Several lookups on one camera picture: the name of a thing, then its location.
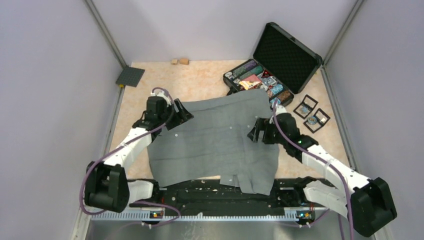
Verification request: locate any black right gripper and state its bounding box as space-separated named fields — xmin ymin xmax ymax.
xmin=247 ymin=117 xmax=288 ymax=146

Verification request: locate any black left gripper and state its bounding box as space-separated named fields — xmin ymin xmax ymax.
xmin=158 ymin=98 xmax=194 ymax=130

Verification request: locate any grey button shirt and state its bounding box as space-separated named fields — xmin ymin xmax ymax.
xmin=147 ymin=89 xmax=279 ymax=196

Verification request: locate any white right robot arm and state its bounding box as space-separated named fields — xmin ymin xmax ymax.
xmin=247 ymin=105 xmax=398 ymax=237

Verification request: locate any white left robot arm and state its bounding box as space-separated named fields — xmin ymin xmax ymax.
xmin=79 ymin=87 xmax=194 ymax=215

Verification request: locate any round portrait pin badge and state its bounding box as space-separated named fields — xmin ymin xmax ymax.
xmin=307 ymin=116 xmax=317 ymax=125

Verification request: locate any playing card deck box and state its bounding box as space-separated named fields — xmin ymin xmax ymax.
xmin=239 ymin=74 xmax=262 ymax=91

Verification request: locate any dark grey lego baseplate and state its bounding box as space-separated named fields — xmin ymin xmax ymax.
xmin=115 ymin=65 xmax=145 ymax=88

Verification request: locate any black poker chip case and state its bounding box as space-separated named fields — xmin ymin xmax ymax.
xmin=222 ymin=22 xmax=323 ymax=107

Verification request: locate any black display frame far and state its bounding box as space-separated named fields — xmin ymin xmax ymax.
xmin=293 ymin=94 xmax=319 ymax=120

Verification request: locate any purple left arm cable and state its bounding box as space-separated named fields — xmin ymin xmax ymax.
xmin=78 ymin=86 xmax=181 ymax=229

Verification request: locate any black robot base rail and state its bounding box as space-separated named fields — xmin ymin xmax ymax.
xmin=92 ymin=178 xmax=327 ymax=223

